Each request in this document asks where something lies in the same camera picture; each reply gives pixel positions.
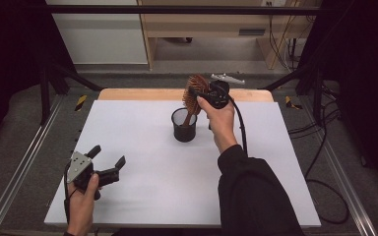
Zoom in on black curtain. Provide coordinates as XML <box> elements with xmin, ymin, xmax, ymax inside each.
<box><xmin>0</xmin><ymin>0</ymin><xmax>77</xmax><ymax>151</ymax></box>
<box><xmin>296</xmin><ymin>0</ymin><xmax>378</xmax><ymax>191</ymax></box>

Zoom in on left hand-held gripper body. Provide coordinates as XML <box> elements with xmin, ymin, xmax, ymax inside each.
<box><xmin>66</xmin><ymin>151</ymin><xmax>120</xmax><ymax>193</ymax></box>

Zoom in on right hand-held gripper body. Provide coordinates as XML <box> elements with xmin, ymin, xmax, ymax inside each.
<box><xmin>206</xmin><ymin>73</ymin><xmax>246</xmax><ymax>110</ymax></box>

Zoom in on person's right hand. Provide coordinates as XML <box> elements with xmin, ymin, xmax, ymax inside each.
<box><xmin>196</xmin><ymin>95</ymin><xmax>239</xmax><ymax>155</ymax></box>

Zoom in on person's left hand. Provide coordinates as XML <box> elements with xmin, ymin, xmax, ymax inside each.
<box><xmin>66</xmin><ymin>172</ymin><xmax>100</xmax><ymax>220</ymax></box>

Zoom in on white power outlet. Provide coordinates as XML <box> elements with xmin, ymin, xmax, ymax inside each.
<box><xmin>261</xmin><ymin>0</ymin><xmax>286</xmax><ymax>8</ymax></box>

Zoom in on light wooden desk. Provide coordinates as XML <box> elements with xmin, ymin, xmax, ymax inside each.
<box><xmin>137</xmin><ymin>0</ymin><xmax>309</xmax><ymax>71</ymax></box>

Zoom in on black mesh pen holder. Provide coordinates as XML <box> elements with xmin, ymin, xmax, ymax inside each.
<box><xmin>170</xmin><ymin>107</ymin><xmax>198</xmax><ymax>144</ymax></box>

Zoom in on bundle of desk cables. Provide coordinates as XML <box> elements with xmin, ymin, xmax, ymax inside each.
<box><xmin>268</xmin><ymin>14</ymin><xmax>306</xmax><ymax>72</ymax></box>

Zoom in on light wooden table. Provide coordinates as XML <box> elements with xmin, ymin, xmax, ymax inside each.
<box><xmin>97</xmin><ymin>88</ymin><xmax>275</xmax><ymax>102</ymax></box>

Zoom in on metal floor rail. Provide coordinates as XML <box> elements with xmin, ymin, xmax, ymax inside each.
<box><xmin>321</xmin><ymin>141</ymin><xmax>378</xmax><ymax>236</ymax></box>
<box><xmin>0</xmin><ymin>94</ymin><xmax>63</xmax><ymax>236</ymax></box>

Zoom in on black frame strut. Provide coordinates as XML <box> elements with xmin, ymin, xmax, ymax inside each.
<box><xmin>262</xmin><ymin>62</ymin><xmax>324</xmax><ymax>126</ymax></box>
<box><xmin>38</xmin><ymin>62</ymin><xmax>102</xmax><ymax>126</ymax></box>

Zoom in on black floor cables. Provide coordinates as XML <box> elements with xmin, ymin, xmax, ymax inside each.
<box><xmin>288</xmin><ymin>85</ymin><xmax>350</xmax><ymax>225</ymax></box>

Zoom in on wooden hairbrush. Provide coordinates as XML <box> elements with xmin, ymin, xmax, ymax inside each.
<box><xmin>181</xmin><ymin>74</ymin><xmax>211</xmax><ymax>127</ymax></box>

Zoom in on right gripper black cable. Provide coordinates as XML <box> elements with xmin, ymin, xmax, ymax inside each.
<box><xmin>227</xmin><ymin>94</ymin><xmax>249</xmax><ymax>156</ymax></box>

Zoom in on yellow black tape strip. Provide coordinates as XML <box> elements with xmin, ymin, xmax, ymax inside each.
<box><xmin>284</xmin><ymin>95</ymin><xmax>303</xmax><ymax>111</ymax></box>
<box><xmin>74</xmin><ymin>94</ymin><xmax>88</xmax><ymax>112</ymax></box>

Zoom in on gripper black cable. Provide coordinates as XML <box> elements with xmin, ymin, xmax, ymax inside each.
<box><xmin>227</xmin><ymin>94</ymin><xmax>249</xmax><ymax>156</ymax></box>
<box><xmin>63</xmin><ymin>161</ymin><xmax>77</xmax><ymax>225</ymax></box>

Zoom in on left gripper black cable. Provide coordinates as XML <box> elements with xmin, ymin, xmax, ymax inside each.
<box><xmin>63</xmin><ymin>161</ymin><xmax>77</xmax><ymax>225</ymax></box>

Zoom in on black horizontal frame bar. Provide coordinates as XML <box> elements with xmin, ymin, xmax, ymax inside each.
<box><xmin>45</xmin><ymin>4</ymin><xmax>323</xmax><ymax>16</ymax></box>

